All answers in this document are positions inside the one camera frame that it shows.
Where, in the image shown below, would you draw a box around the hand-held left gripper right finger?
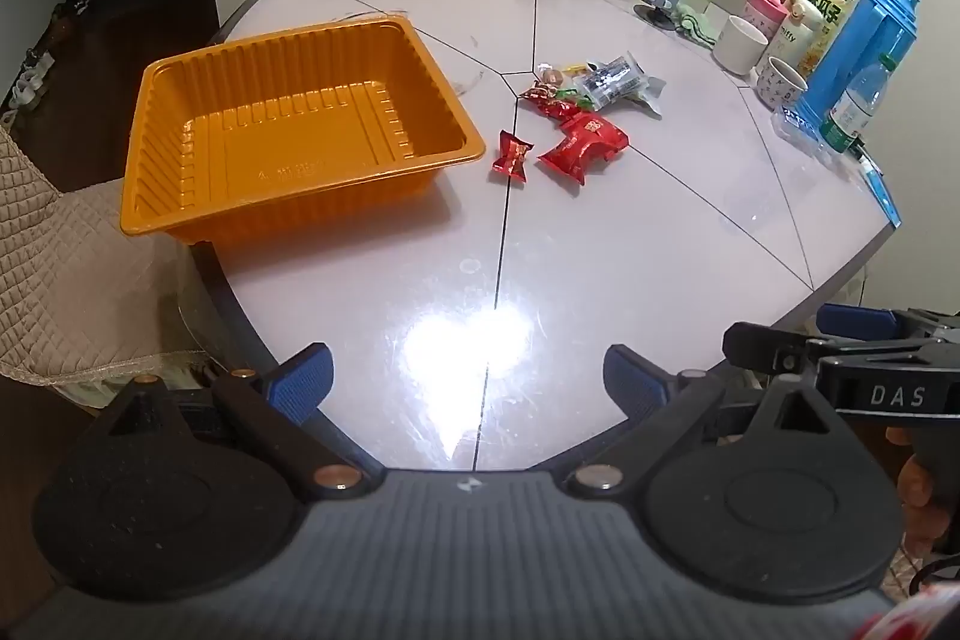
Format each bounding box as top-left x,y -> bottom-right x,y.
559,344 -> 852,498

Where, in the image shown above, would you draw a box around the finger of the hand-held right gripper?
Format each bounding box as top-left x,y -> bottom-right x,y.
721,321 -> 826,380
816,302 -> 931,341

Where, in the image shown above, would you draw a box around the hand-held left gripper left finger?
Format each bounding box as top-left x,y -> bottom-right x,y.
90,342 -> 387,500

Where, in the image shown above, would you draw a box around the large red snack packet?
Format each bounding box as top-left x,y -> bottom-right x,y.
536,113 -> 631,187

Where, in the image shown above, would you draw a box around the small red candy wrapper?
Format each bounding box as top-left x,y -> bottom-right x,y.
489,130 -> 535,185

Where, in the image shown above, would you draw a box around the orange plastic tray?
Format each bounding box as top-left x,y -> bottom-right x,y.
120,15 -> 487,244

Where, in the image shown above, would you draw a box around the silver snack pouch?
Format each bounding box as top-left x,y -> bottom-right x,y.
574,51 -> 668,120

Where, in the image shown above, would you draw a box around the person's right hand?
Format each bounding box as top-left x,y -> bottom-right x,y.
887,426 -> 960,562

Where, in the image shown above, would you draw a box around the clear plastic box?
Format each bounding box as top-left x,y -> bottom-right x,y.
772,104 -> 833,150

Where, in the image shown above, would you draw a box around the green label water bottle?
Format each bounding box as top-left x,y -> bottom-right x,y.
817,53 -> 899,155

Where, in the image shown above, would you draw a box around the red patterned cloth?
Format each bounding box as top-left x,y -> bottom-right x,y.
855,580 -> 960,640

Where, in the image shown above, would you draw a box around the patterned white mug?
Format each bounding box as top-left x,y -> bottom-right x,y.
754,55 -> 811,112

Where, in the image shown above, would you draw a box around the quilted beige chair with fringe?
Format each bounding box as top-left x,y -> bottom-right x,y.
0,122 -> 226,420

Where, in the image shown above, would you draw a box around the blue thermos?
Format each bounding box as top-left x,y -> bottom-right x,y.
795,0 -> 920,139

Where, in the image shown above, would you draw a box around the white bottle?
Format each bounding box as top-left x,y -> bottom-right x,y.
780,2 -> 826,64

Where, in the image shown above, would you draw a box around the white cup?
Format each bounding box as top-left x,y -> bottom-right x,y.
712,14 -> 772,77

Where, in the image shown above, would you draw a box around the pink lidded cup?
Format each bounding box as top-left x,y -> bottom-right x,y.
742,0 -> 788,41

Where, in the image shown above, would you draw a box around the green cloth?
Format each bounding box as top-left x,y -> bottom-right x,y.
675,6 -> 725,45

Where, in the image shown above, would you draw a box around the white shoes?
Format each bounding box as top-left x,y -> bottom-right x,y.
0,47 -> 57,112

